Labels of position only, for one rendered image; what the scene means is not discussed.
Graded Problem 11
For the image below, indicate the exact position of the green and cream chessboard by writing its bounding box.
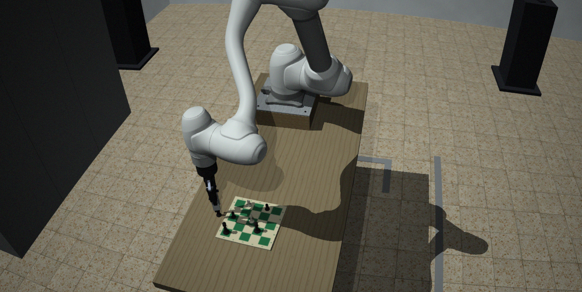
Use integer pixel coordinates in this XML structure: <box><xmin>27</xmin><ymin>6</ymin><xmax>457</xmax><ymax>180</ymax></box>
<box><xmin>215</xmin><ymin>196</ymin><xmax>287</xmax><ymax>251</ymax></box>

